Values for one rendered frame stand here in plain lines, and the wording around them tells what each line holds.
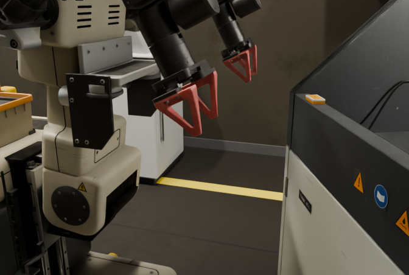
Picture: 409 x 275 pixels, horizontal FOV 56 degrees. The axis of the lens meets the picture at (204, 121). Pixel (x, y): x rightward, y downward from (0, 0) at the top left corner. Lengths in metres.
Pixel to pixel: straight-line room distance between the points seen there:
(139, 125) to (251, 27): 1.14
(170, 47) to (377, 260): 0.50
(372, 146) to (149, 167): 2.00
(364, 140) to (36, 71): 0.70
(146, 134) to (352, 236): 1.85
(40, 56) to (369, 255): 0.77
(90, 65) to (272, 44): 2.23
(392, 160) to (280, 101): 2.40
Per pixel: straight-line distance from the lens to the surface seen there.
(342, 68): 1.10
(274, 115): 3.07
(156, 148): 2.51
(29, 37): 0.76
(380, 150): 0.70
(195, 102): 0.56
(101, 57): 0.89
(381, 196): 0.71
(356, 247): 0.81
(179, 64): 0.60
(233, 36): 1.01
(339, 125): 0.82
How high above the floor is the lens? 1.19
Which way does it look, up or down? 17 degrees down
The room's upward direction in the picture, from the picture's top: straight up
